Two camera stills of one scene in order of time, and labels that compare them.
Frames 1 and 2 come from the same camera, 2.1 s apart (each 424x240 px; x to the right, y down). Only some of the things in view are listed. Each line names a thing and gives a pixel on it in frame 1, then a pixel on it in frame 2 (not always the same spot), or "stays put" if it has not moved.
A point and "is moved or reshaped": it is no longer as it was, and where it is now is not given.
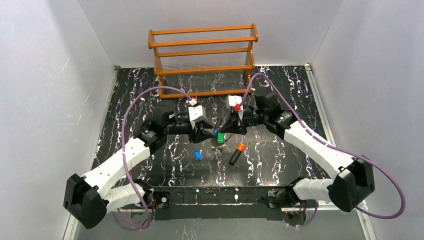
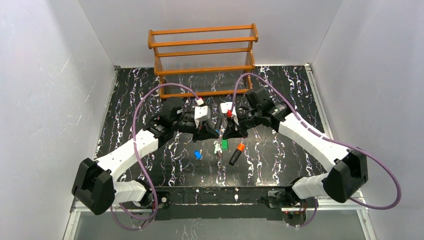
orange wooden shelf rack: x=201 y=62 stays put
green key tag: x=220 y=137 is moved or reshaped
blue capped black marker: x=215 y=130 stays put
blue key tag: x=198 y=155 stays put
